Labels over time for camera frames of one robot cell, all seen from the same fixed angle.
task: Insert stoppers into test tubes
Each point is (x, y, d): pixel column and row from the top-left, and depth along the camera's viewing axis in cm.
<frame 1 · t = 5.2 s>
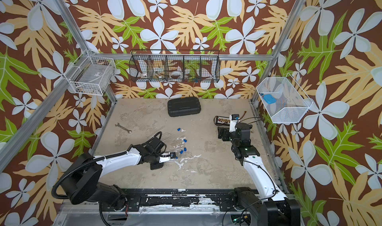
left hand: (162, 157, 89), fingers closed
right hand: (224, 126, 83), fingers open
black plastic case: (183, 106, 110), point 7 cm above the table
small steel wrench: (129, 131, 103), on the table
blue object in basket: (269, 99, 88), point 26 cm above the table
clear test tube: (176, 150, 95), on the table
blue stopper: (178, 129, 105), on the table
blue stopper 2: (185, 140, 99), on the table
blue stopper 3: (185, 149, 95), on the table
blue stopper 4: (181, 152, 94), on the table

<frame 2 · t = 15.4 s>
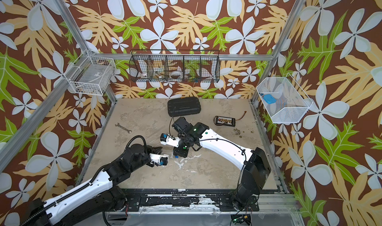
left hand: (160, 144, 79), fingers closed
right hand: (172, 150, 76), fingers closed
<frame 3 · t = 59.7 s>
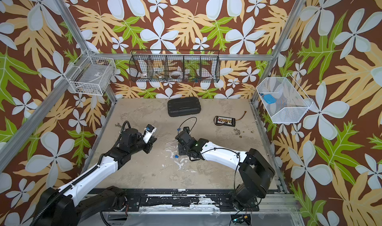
left hand: (154, 135, 84), fingers closed
right hand: (180, 147, 86), fingers open
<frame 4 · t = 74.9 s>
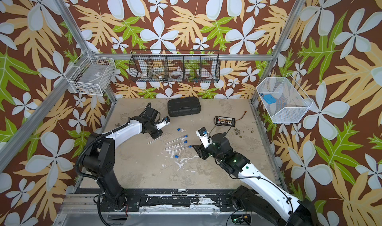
left hand: (159, 129, 95), fingers open
right hand: (195, 142, 76), fingers open
blue stopper 5: (185, 136, 100), on the table
clear test tube 3: (178, 149, 95), on the table
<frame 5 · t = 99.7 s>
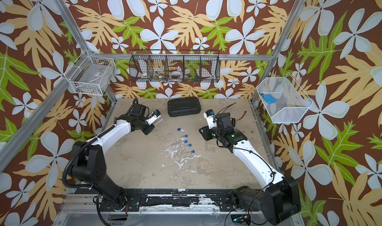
left hand: (151, 123, 92), fingers closed
right hand: (200, 128, 81), fingers open
